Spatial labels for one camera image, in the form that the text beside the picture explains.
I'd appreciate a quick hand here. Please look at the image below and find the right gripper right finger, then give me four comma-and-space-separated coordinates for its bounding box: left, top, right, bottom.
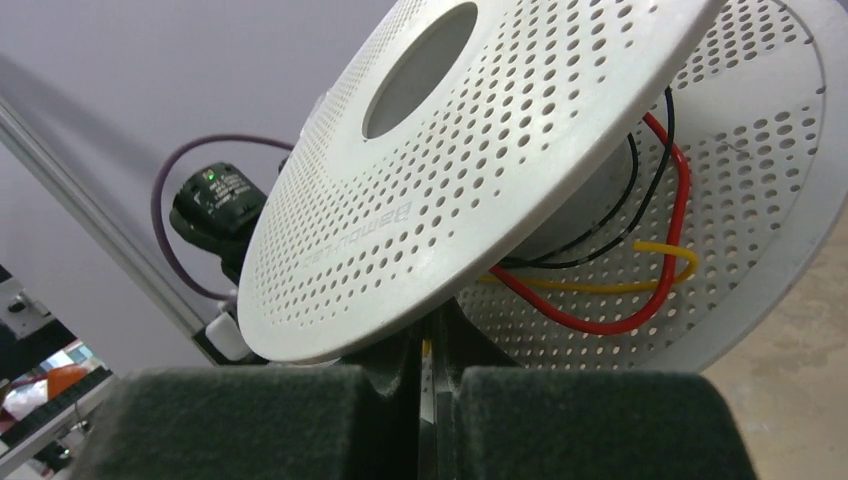
433, 301, 756, 479

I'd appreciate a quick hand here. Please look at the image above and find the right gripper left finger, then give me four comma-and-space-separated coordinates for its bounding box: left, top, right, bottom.
72, 327, 422, 479

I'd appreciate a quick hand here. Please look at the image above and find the black cable on spool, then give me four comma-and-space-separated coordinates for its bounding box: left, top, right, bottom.
498, 86, 677, 271

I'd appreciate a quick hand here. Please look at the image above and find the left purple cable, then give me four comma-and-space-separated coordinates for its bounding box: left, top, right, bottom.
150, 134, 296, 303

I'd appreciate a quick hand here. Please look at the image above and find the white perforated cable spool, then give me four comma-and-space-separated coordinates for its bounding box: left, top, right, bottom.
237, 1, 847, 370

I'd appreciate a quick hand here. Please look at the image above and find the red cable on spool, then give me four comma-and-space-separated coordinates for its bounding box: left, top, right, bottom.
488, 112, 692, 337

